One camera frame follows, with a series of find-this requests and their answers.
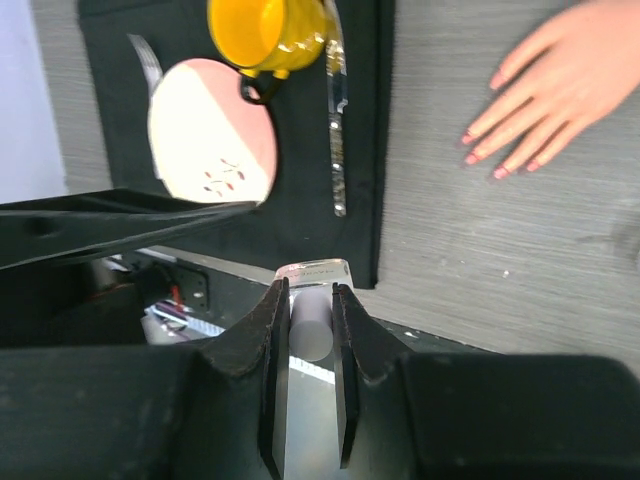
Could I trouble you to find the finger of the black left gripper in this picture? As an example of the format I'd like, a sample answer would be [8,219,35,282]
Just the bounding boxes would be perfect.
[1,189,257,270]

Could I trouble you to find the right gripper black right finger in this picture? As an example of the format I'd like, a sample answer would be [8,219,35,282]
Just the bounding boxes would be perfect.
[333,285,639,479]

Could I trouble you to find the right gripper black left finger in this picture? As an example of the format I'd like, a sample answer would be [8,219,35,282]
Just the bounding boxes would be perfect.
[1,280,289,479]

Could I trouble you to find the clear nail polish bottle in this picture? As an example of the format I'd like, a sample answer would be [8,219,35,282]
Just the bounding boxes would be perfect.
[275,259,353,362]

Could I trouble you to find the pink and cream plate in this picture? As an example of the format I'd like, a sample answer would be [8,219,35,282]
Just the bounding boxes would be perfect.
[147,58,278,204]

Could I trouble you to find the black cloth placemat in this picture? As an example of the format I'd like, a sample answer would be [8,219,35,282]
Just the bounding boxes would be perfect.
[77,1,395,289]

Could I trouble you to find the silver fork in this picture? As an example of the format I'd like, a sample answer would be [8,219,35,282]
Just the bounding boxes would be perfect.
[127,34,163,96]

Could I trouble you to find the yellow enamel mug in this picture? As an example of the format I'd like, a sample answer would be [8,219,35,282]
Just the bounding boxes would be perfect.
[207,0,329,105]

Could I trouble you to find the mannequin hand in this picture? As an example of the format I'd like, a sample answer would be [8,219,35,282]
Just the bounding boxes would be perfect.
[461,1,639,180]

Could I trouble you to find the table knife patterned handle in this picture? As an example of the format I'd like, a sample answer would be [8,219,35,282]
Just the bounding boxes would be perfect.
[324,0,348,217]

